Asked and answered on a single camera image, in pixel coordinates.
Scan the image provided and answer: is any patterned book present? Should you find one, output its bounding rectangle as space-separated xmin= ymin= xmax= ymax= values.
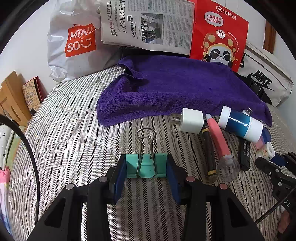
xmin=22 ymin=76 xmax=46 ymax=116

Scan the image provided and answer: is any red panda paper bag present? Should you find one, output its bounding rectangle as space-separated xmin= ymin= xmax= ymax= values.
xmin=190 ymin=0 xmax=248 ymax=72

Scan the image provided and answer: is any striped bed quilt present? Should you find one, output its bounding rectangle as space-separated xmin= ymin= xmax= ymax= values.
xmin=9 ymin=66 xmax=291 ymax=241

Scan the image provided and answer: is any teal binder clip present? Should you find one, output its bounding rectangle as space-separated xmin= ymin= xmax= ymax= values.
xmin=125 ymin=127 xmax=167 ymax=178

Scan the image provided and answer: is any white Nike waist bag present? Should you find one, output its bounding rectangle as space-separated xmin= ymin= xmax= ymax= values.
xmin=238 ymin=42 xmax=293 ymax=107

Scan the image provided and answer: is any black cable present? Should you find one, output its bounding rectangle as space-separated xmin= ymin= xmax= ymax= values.
xmin=0 ymin=113 xmax=41 ymax=224

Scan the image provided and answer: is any black and gold pen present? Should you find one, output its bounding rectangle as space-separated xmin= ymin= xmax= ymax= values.
xmin=201 ymin=121 xmax=217 ymax=183

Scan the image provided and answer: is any blue and white bottle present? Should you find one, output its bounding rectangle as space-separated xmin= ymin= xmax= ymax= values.
xmin=218 ymin=106 xmax=263 ymax=143

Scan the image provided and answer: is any wooden headboard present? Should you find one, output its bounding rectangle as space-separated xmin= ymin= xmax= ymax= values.
xmin=0 ymin=71 xmax=32 ymax=126

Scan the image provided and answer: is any white Miniso plastic bag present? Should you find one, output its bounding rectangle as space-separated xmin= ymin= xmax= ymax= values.
xmin=47 ymin=1 xmax=120 ymax=82

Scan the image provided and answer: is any white USB charger plug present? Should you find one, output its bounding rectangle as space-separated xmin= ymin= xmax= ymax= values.
xmin=170 ymin=108 xmax=204 ymax=134

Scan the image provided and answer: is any pink tube with clear cap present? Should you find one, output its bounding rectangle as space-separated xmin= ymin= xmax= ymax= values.
xmin=205 ymin=113 xmax=240 ymax=182

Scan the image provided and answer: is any folded newspaper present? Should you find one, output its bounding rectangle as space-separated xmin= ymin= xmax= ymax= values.
xmin=99 ymin=0 xmax=195 ymax=55

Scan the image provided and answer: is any black rectangular stick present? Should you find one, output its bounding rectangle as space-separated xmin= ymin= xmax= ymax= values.
xmin=238 ymin=137 xmax=250 ymax=171

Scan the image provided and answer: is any purple towel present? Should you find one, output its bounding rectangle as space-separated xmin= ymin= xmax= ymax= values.
xmin=96 ymin=55 xmax=273 ymax=126

